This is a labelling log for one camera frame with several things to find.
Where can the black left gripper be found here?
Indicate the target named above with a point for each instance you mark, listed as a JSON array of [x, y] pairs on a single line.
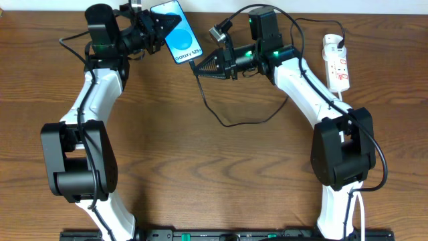
[[152, 31]]

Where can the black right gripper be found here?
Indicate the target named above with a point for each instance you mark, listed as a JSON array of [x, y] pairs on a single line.
[[227, 63]]

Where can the blue Galaxy smartphone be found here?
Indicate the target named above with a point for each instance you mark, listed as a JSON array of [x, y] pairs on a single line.
[[181, 41]]

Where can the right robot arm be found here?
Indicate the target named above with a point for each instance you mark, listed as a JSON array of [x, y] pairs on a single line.
[[344, 149]]

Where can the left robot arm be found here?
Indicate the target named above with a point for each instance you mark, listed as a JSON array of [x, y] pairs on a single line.
[[79, 160]]

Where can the white USB charger plug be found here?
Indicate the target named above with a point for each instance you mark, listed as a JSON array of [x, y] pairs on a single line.
[[333, 47]]

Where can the white power strip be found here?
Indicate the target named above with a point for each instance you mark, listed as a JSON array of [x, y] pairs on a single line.
[[338, 79]]

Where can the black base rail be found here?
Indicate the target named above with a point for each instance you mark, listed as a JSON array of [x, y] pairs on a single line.
[[170, 235]]

